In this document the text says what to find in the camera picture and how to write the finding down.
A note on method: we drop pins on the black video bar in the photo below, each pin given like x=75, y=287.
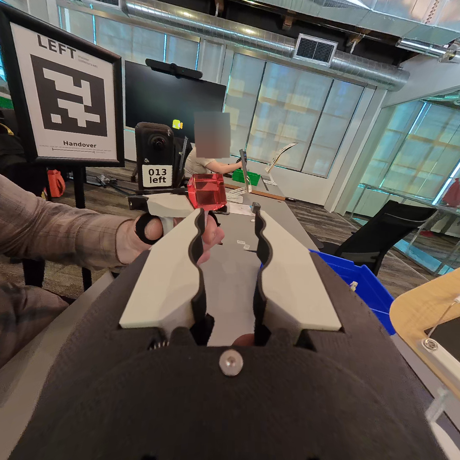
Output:
x=172, y=69

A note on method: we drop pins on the white air vent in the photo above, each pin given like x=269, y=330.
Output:
x=315, y=49

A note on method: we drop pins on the white tablet stand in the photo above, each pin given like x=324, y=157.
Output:
x=235, y=196

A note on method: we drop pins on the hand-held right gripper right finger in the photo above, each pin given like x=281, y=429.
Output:
x=298, y=287

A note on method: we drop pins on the black office chair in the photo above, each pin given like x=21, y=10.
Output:
x=377, y=233

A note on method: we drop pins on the red transparent cube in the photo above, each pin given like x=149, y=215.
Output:
x=208, y=190

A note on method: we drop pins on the blue plastic bin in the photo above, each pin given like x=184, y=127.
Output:
x=373, y=298

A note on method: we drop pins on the person's left hand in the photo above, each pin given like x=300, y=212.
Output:
x=125, y=244

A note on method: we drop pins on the wooden board with black panel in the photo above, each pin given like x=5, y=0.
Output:
x=413, y=302

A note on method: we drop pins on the black framed marker sign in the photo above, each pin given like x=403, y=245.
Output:
x=72, y=90

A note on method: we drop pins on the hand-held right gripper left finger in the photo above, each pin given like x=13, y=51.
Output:
x=161, y=287

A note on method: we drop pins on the grey tablet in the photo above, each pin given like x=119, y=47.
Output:
x=245, y=169

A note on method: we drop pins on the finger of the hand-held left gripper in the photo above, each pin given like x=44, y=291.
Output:
x=169, y=205

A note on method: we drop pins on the orange bag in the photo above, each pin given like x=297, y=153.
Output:
x=55, y=183

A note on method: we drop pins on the large silver ceiling duct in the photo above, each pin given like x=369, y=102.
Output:
x=413, y=21

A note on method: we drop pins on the black television screen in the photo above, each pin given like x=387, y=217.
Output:
x=161, y=97

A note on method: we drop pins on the white tilted board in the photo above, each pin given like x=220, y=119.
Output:
x=280, y=156

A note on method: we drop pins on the person's left forearm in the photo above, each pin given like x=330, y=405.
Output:
x=54, y=222

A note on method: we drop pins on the green bin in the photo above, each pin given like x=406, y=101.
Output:
x=253, y=178

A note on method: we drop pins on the small yellow device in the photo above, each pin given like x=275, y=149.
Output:
x=176, y=124

